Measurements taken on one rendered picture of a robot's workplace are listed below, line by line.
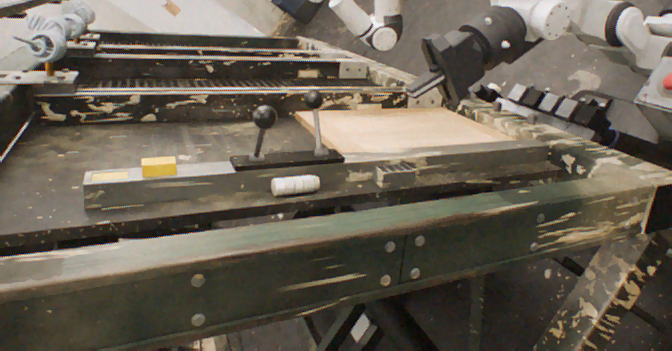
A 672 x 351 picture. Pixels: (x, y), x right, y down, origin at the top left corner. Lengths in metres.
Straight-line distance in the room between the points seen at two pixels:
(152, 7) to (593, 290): 4.49
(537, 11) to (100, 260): 0.69
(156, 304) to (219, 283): 0.07
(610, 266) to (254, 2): 5.80
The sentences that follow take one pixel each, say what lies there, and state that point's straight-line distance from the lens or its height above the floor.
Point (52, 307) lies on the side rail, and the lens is 0.56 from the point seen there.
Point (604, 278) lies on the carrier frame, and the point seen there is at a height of 0.79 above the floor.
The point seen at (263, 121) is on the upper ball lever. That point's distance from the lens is 0.70.
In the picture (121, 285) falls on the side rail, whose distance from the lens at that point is 0.55.
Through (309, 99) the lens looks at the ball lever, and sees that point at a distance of 0.84.
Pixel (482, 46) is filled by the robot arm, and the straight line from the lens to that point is 0.75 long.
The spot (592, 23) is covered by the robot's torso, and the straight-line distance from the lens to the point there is 1.57.
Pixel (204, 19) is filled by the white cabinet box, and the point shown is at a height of 1.05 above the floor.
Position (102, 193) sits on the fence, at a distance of 0.77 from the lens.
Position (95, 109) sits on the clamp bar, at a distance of 1.17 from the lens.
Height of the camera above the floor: 1.80
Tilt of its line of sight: 30 degrees down
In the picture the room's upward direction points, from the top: 55 degrees counter-clockwise
